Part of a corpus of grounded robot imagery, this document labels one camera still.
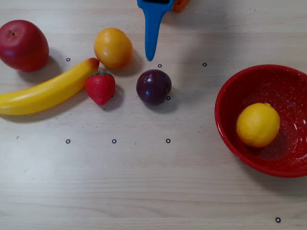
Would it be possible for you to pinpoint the blue gripper with motor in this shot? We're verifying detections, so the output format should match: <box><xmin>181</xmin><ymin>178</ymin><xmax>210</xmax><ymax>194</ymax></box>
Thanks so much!
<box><xmin>137</xmin><ymin>0</ymin><xmax>175</xmax><ymax>62</ymax></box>

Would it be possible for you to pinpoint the yellow toy lemon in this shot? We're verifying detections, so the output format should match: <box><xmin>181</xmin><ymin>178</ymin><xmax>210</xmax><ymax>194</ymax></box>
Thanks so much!
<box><xmin>236</xmin><ymin>103</ymin><xmax>281</xmax><ymax>148</ymax></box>

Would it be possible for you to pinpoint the red speckled bowl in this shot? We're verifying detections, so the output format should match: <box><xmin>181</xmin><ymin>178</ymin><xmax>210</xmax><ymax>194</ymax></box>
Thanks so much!
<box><xmin>214</xmin><ymin>64</ymin><xmax>307</xmax><ymax>178</ymax></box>

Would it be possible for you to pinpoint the orange toy fruit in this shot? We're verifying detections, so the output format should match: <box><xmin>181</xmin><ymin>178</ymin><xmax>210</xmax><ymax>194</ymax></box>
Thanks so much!
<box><xmin>94</xmin><ymin>27</ymin><xmax>133</xmax><ymax>69</ymax></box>

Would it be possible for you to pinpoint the dark purple toy plum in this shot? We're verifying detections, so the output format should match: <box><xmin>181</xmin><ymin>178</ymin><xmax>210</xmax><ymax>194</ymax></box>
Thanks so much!
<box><xmin>136</xmin><ymin>69</ymin><xmax>173</xmax><ymax>106</ymax></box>

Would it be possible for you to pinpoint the red toy strawberry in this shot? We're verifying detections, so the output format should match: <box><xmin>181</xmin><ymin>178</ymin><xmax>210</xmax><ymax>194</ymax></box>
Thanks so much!
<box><xmin>85</xmin><ymin>70</ymin><xmax>116</xmax><ymax>106</ymax></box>

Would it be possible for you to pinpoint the yellow toy banana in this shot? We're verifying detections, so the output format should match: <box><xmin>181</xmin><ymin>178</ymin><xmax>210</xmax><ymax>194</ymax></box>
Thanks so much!
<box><xmin>0</xmin><ymin>57</ymin><xmax>100</xmax><ymax>116</ymax></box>

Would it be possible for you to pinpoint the red toy apple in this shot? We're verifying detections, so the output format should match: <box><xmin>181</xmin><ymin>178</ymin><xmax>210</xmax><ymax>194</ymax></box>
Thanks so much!
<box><xmin>0</xmin><ymin>19</ymin><xmax>50</xmax><ymax>73</ymax></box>

